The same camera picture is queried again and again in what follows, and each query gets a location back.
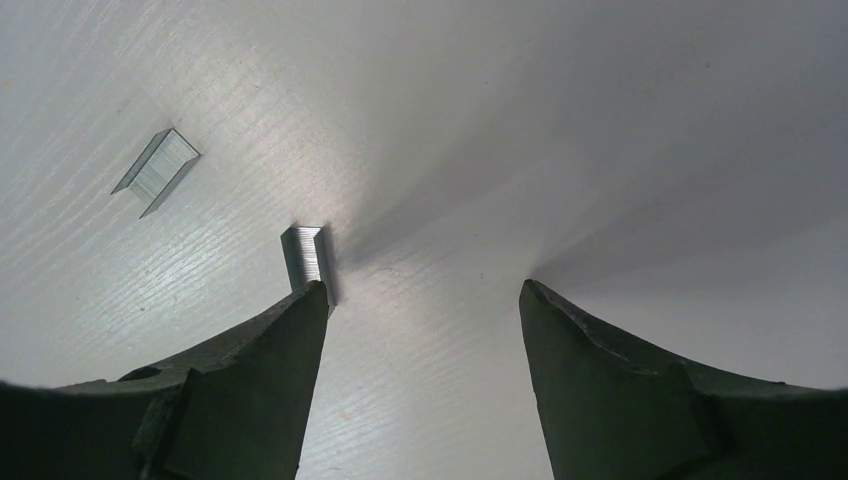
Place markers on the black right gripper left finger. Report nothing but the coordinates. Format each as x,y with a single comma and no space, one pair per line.
234,406

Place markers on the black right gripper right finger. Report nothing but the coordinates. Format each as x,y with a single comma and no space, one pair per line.
614,406

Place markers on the silver staple strip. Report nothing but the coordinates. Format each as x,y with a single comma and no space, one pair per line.
158,170
308,257

